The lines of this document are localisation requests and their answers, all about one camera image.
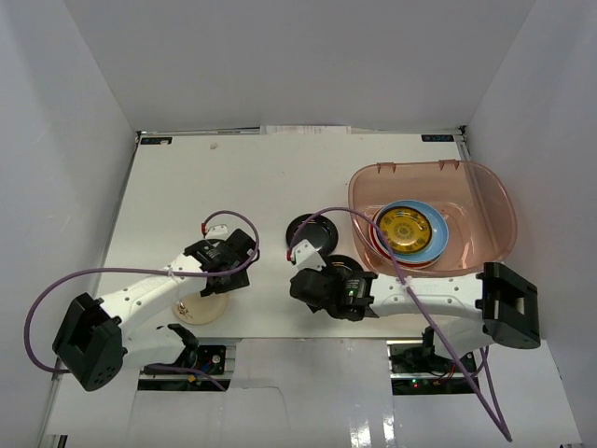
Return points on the yellow patterned brown-rim plate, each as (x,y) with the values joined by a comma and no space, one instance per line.
(407,230)

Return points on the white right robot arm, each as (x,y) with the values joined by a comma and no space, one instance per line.
(463,313)

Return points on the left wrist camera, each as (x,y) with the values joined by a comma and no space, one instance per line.
(219,231)

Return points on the light blue plastic plate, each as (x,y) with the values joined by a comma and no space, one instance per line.
(440,238)

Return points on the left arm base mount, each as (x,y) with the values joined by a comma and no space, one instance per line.
(201,367)

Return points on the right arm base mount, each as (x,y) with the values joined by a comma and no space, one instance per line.
(416,370)

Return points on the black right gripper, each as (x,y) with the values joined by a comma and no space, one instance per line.
(326,272)

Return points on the right black corner label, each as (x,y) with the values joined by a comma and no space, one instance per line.
(437,138)

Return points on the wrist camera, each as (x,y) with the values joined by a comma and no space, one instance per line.
(219,231)
(305,256)

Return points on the cream plate with flowers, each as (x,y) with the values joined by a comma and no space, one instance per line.
(197,310)

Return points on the black corner label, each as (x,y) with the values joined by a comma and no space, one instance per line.
(155,141)
(437,138)

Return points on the left black corner label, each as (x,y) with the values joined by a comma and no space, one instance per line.
(155,141)

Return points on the black glossy plate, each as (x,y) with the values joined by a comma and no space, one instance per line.
(321,232)
(342,265)

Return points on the white papers at back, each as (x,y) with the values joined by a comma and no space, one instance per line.
(304,129)

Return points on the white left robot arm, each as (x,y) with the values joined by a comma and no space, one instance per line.
(98,337)

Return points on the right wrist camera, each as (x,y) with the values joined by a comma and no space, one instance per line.
(305,256)

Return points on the red teal floral plate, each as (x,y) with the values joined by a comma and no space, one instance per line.
(378,247)

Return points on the pink transparent plastic bin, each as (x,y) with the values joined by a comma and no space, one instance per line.
(470,197)

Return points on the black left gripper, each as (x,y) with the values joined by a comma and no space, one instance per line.
(241,244)

